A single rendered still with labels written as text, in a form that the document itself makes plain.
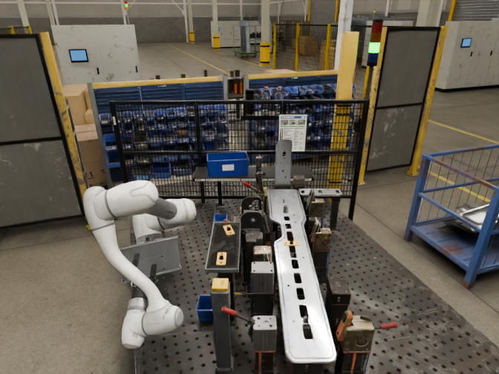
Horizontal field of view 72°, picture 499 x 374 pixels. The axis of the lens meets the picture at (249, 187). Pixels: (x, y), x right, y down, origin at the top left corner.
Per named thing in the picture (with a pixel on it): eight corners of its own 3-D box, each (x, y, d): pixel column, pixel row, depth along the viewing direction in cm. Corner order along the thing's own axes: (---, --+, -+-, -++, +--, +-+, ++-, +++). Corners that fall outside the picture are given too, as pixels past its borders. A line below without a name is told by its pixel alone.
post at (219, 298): (232, 371, 151) (229, 294, 132) (215, 371, 151) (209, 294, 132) (233, 355, 158) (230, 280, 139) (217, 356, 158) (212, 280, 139)
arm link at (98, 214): (84, 232, 149) (113, 223, 149) (70, 192, 149) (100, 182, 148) (98, 227, 162) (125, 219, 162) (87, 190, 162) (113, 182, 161)
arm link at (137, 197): (163, 207, 225) (195, 197, 224) (168, 231, 222) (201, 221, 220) (99, 184, 150) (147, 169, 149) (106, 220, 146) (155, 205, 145)
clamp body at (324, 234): (330, 285, 199) (336, 234, 184) (308, 285, 200) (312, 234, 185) (326, 274, 208) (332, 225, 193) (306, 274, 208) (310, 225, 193)
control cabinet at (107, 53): (73, 124, 776) (44, 0, 669) (76, 118, 822) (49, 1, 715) (146, 117, 821) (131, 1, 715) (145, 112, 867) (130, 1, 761)
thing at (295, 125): (306, 152, 270) (308, 113, 256) (276, 152, 270) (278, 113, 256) (305, 151, 271) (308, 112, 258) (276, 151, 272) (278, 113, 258)
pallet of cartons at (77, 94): (118, 156, 587) (107, 93, 542) (67, 162, 568) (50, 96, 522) (122, 136, 691) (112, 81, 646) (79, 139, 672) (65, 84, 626)
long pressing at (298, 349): (346, 363, 122) (347, 361, 121) (282, 363, 122) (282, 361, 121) (298, 190, 246) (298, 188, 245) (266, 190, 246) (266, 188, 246)
